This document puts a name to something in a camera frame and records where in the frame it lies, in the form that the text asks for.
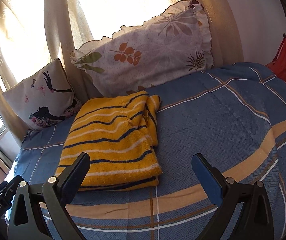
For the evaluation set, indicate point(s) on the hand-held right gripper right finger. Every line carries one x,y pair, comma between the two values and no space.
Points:
208,177

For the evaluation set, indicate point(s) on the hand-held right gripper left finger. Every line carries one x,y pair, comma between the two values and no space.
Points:
75,175

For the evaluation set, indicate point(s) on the yellow striped sweater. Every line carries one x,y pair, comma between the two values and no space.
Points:
107,135

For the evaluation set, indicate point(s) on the blue plaid blanket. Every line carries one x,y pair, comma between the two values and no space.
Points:
220,117

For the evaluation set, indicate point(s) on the lady print pillow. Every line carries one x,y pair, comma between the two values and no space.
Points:
47,97

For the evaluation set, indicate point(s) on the leaf print frilled pillow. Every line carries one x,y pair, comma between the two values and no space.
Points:
153,55

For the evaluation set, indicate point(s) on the red bag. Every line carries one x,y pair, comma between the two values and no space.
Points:
284,65

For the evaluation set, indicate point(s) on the beige curtain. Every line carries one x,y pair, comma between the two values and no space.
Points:
55,17

